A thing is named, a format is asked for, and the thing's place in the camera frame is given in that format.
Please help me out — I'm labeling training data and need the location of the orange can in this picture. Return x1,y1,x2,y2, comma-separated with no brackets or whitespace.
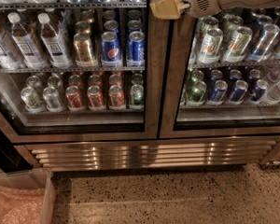
87,86,105,110
108,85,125,109
65,86,85,111

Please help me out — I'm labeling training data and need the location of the blue pepsi can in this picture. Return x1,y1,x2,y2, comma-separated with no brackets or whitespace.
127,31,145,66
101,32,122,67

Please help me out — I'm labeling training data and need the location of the tea bottle white cap right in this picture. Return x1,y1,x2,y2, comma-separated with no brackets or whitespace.
37,13,72,68

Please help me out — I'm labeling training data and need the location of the front right blue pepsi can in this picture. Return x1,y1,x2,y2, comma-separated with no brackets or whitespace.
127,31,145,66

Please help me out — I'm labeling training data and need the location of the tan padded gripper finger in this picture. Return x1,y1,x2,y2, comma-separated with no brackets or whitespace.
149,0,190,20

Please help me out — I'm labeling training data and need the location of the clear plastic storage bin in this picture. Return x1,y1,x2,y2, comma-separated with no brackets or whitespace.
0,169,56,224

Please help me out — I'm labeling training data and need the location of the silver blue can upper right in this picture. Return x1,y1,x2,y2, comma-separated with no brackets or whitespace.
248,23,280,62

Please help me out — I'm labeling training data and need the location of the pink bubble wrap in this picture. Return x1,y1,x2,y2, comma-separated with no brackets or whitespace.
0,186,45,224

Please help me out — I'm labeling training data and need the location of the front silver can far left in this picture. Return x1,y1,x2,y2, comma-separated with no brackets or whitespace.
21,87,45,113

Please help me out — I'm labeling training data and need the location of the front green can right door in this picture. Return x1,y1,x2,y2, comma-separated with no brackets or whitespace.
186,81,206,106

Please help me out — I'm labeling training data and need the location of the green can door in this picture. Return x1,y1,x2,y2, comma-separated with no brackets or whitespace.
130,84,144,109
186,81,206,106

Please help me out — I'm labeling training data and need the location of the front 7up can left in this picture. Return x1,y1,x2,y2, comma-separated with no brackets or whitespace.
198,28,223,63

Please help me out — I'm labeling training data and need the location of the front 7up can right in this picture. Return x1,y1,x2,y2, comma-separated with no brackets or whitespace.
221,26,253,63

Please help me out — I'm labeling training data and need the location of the front green can left door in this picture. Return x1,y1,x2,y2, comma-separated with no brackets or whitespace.
130,84,144,109

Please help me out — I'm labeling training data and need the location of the glass fridge door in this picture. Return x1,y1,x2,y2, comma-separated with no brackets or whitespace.
161,7,280,138
0,0,169,144

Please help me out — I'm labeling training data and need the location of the steel fridge bottom grille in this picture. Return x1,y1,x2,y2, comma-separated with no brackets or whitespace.
16,135,280,172

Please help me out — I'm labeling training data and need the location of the metal stand leg right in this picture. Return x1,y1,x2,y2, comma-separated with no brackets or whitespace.
259,142,280,170

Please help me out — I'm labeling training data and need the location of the tea bottle white cap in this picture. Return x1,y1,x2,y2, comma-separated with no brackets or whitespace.
37,13,72,68
7,12,49,69

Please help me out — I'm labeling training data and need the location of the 7up can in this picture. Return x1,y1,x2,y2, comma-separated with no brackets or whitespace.
221,26,253,63
198,28,223,63

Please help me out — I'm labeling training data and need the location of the front gold soda can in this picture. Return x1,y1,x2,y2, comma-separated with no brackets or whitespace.
73,33,98,67

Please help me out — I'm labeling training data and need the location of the tea bottle white cap middle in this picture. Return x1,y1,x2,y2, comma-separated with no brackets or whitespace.
7,12,49,69

